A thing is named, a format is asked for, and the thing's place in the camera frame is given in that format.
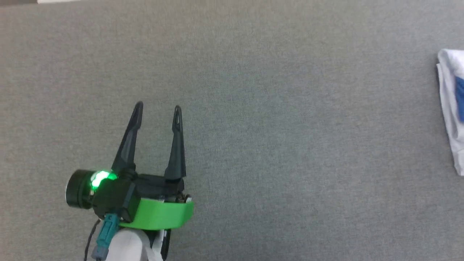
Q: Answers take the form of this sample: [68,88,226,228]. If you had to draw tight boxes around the white and blue t-shirt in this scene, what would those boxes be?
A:
[436,48,464,177]

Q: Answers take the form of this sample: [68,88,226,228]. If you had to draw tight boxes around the grey fabric sofa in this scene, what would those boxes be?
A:
[0,0,464,261]

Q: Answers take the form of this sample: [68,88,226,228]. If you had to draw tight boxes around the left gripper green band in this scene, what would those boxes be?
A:
[65,101,195,231]

